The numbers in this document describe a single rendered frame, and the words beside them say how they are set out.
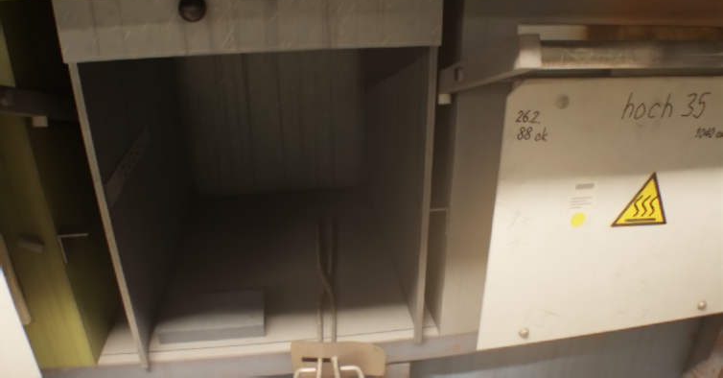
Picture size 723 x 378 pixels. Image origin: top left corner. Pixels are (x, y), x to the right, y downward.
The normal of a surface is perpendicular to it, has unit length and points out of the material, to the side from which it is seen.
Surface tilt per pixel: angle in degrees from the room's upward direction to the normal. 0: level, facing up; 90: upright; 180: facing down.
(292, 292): 0
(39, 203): 90
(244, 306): 0
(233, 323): 0
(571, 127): 90
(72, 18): 90
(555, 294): 90
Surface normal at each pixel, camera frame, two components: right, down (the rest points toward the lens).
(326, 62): 0.15, 0.41
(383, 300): 0.00, -0.91
